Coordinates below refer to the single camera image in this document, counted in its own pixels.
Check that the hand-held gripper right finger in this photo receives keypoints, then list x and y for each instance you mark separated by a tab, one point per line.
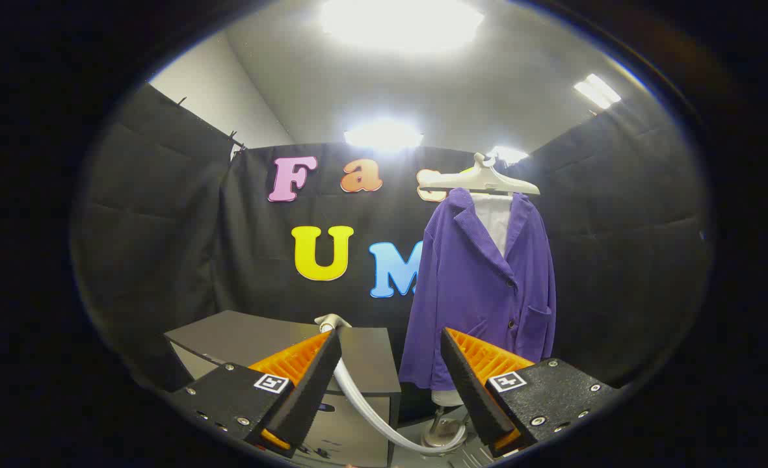
471	390

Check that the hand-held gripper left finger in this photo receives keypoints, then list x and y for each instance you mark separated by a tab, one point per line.
305	390

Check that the white clothes hanger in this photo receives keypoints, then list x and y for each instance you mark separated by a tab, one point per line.
488	179

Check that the silver stand base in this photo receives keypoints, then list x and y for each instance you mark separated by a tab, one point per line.
442	431

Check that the grey cabinet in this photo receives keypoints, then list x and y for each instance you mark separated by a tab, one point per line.
240	335

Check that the double ceiling light panel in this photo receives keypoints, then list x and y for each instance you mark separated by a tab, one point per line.
597	91

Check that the large ceiling light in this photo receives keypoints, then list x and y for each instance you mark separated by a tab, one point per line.
400	23

